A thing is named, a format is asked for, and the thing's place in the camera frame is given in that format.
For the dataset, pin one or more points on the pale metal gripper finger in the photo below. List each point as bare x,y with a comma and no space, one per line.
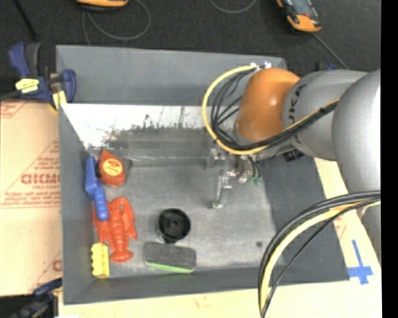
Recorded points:
226,183
217,192

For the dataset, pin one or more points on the grey metal bin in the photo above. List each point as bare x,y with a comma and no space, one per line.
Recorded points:
199,194

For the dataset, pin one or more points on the black round disc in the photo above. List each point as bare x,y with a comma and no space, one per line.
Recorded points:
174,225

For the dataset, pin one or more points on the grey and green sponge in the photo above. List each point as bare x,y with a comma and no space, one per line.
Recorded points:
169,255

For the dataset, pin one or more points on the red toy lobster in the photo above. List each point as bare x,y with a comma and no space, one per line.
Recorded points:
121,227

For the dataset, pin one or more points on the yellow ridged block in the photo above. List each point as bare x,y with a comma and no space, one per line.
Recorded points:
100,260

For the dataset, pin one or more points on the brown cardboard board red print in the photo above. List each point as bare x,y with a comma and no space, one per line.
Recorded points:
26,210

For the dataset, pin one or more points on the black cylinder on white bracket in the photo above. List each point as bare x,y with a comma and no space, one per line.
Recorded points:
292,155

